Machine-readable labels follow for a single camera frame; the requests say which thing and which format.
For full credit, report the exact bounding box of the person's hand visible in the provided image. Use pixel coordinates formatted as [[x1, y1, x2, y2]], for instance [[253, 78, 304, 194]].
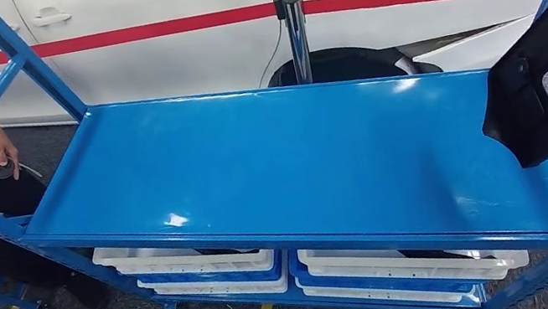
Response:
[[0, 121, 25, 185]]

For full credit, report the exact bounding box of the black tape roll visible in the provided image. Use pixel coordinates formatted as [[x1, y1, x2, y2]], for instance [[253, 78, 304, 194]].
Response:
[[0, 153, 20, 182]]

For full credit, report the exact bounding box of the black curved plastic part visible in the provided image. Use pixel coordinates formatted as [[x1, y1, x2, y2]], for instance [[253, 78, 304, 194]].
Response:
[[395, 229, 496, 274], [194, 237, 261, 265]]

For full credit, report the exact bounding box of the red barrier belt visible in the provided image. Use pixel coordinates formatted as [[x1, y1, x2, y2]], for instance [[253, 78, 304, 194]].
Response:
[[0, 0, 483, 85]]

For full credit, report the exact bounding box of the white plastic crate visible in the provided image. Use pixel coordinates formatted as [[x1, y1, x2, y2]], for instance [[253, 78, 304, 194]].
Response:
[[90, 217, 280, 301], [296, 209, 533, 309], [297, 255, 468, 309], [137, 254, 296, 309]]

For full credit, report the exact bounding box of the white car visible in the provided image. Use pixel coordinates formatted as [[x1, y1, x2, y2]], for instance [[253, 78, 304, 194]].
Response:
[[0, 0, 548, 154]]

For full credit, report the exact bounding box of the black car tyre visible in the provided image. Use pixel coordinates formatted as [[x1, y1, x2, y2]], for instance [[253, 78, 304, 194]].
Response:
[[262, 29, 446, 104]]

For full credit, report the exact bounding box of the chrome stanchion post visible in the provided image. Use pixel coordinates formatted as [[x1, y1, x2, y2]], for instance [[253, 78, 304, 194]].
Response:
[[272, 0, 319, 88]]

